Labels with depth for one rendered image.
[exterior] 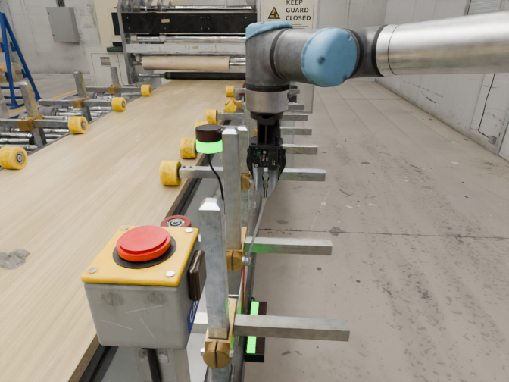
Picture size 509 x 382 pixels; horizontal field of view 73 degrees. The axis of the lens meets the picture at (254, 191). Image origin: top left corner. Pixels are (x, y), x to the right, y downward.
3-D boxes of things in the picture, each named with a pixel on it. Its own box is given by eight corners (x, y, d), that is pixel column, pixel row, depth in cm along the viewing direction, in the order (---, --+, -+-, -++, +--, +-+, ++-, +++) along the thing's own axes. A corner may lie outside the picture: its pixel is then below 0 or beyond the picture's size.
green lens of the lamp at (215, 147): (225, 144, 80) (225, 135, 79) (221, 153, 74) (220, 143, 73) (199, 144, 80) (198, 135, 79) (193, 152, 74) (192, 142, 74)
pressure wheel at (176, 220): (196, 248, 99) (193, 214, 94) (190, 266, 92) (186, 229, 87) (169, 247, 100) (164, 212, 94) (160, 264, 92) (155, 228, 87)
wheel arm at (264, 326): (345, 332, 72) (348, 317, 71) (348, 345, 69) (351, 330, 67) (142, 321, 75) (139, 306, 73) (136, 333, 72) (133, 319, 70)
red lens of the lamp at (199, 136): (224, 134, 78) (224, 124, 77) (220, 142, 73) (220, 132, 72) (198, 133, 79) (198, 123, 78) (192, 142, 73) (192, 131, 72)
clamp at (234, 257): (247, 241, 98) (247, 226, 96) (242, 272, 86) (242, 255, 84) (227, 240, 98) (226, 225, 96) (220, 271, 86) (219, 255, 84)
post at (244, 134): (249, 257, 122) (248, 124, 101) (248, 263, 119) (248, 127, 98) (239, 257, 122) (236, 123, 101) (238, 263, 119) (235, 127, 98)
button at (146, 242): (178, 242, 29) (176, 224, 28) (163, 273, 25) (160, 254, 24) (131, 239, 29) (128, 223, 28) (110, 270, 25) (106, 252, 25)
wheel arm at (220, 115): (307, 119, 179) (307, 112, 177) (307, 121, 176) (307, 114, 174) (211, 117, 182) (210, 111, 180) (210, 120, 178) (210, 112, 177)
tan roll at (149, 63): (285, 70, 321) (286, 56, 316) (285, 72, 310) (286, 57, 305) (135, 69, 330) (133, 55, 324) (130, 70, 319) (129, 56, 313)
